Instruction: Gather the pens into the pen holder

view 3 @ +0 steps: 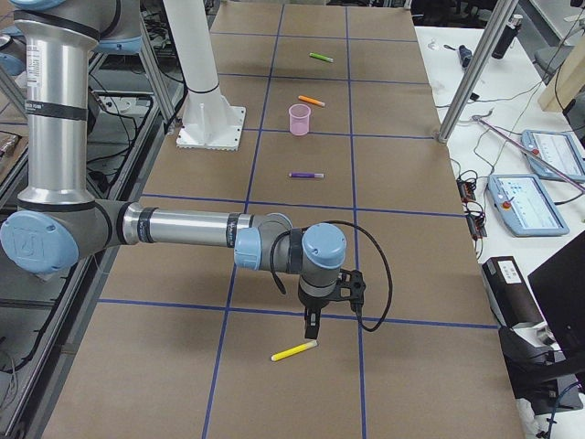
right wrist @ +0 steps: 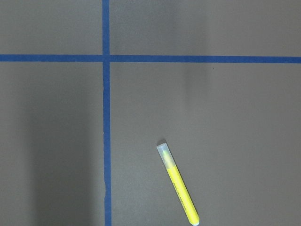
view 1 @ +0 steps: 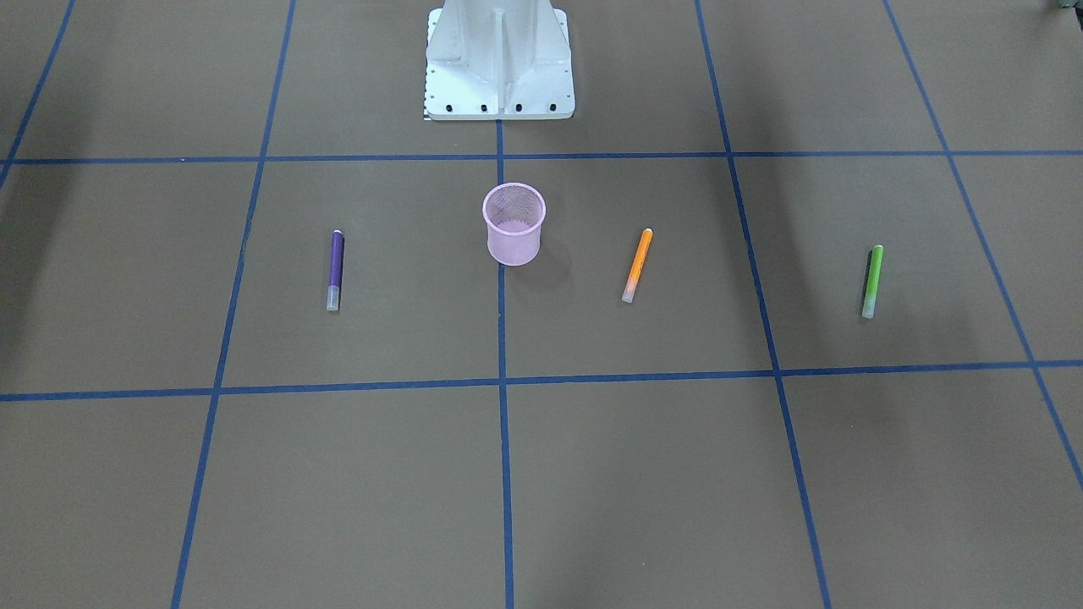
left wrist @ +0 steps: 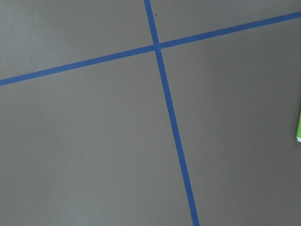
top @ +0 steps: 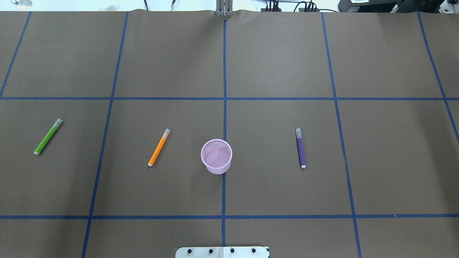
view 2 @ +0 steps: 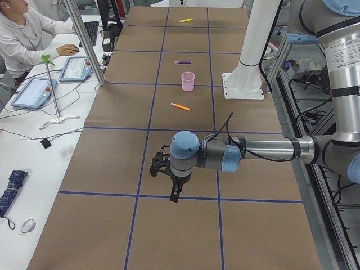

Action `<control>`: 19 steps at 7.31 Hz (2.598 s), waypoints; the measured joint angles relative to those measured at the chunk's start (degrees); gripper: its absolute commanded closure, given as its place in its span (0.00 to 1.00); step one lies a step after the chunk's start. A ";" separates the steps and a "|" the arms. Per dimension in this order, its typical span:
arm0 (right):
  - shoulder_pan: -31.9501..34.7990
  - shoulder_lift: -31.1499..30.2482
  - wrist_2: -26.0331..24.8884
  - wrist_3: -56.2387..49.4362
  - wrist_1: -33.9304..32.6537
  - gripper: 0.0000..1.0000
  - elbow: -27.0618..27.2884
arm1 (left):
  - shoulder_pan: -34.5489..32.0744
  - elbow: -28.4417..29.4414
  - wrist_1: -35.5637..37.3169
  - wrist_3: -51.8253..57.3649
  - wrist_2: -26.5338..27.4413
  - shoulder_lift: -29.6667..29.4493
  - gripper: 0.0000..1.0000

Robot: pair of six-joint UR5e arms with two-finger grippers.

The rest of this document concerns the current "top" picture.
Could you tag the black power strip with cables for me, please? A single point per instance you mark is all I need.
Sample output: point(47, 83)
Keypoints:
point(293, 6)

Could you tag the aluminium frame post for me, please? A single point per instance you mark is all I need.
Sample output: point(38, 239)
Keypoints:
point(224, 8)

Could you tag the orange highlighter pen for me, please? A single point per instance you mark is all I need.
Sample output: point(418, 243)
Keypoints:
point(159, 147)

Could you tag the black equipment box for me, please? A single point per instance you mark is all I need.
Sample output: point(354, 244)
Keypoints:
point(389, 6)

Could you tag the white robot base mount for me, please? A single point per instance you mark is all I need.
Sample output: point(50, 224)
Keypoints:
point(223, 252)

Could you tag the pink mesh pen holder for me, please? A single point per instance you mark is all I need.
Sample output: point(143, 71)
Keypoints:
point(216, 155)

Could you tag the purple highlighter pen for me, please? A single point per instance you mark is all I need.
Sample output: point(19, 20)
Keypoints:
point(300, 148)

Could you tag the green highlighter pen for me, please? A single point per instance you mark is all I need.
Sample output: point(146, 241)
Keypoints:
point(48, 137)

